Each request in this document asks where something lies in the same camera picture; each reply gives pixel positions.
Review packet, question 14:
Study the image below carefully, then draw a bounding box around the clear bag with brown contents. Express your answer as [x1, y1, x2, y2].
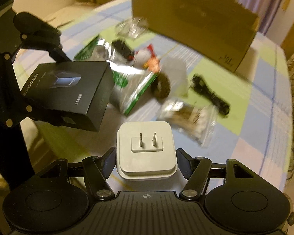
[157, 98, 217, 148]

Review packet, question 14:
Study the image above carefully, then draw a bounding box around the black product box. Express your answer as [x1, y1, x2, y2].
[21, 61, 115, 132]

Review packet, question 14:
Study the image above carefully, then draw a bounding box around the black toy car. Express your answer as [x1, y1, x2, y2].
[112, 39, 135, 61]

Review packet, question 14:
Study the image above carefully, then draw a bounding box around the checkered bedsheet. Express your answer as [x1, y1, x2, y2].
[12, 0, 293, 194]

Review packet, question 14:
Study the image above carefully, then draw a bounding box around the green white packet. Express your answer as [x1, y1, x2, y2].
[74, 35, 157, 116]

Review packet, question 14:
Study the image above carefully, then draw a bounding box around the clear plastic bag with hooks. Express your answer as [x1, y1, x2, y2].
[115, 17, 149, 39]

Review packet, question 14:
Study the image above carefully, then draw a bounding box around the red Doraemon figurine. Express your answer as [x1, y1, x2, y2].
[133, 44, 160, 73]

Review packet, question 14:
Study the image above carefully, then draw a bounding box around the white power adapter plug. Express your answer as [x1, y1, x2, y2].
[116, 121, 177, 181]

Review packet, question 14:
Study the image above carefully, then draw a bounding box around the black coiled cable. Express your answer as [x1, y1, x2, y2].
[189, 74, 231, 118]

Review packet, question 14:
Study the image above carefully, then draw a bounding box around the translucent white plastic cup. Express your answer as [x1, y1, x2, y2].
[160, 57, 189, 97]

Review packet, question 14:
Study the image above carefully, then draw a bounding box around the brown cardboard box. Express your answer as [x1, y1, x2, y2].
[132, 0, 259, 72]

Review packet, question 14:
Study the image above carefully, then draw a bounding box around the brown braided bracelet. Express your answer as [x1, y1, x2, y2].
[150, 73, 172, 100]

